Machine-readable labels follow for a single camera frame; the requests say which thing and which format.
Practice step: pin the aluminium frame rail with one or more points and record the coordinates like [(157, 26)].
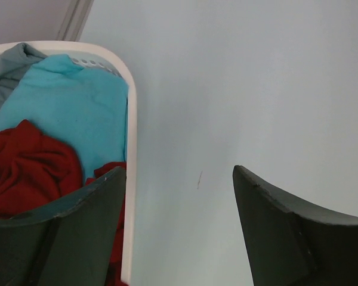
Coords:
[(74, 20)]

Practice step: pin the white laundry basket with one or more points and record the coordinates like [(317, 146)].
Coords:
[(87, 54)]

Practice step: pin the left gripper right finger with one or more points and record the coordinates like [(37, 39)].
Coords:
[(291, 241)]

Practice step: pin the light blue t-shirt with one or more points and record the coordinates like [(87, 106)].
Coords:
[(83, 107)]

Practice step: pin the grey t-shirt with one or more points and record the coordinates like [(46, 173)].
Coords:
[(14, 63)]

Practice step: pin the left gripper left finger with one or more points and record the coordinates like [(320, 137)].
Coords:
[(67, 241)]

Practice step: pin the dark red t-shirt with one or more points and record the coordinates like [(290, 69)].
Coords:
[(36, 169)]

